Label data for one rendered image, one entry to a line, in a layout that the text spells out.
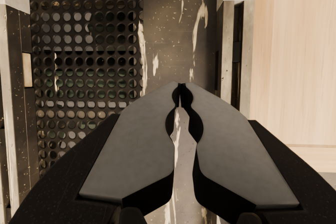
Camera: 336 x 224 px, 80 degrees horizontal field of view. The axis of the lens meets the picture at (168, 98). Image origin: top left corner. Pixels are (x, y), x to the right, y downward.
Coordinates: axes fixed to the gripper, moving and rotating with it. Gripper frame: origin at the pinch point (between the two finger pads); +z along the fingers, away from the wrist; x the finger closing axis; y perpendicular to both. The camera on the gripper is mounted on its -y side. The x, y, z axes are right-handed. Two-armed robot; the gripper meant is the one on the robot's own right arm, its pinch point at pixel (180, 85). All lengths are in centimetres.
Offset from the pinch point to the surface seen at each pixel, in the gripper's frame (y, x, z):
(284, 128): 23.3, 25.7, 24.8
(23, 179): 36, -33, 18
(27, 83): 17.7, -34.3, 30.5
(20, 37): 7.7, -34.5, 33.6
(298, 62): 10.0, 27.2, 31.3
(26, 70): 14.9, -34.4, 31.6
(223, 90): 13.7, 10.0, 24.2
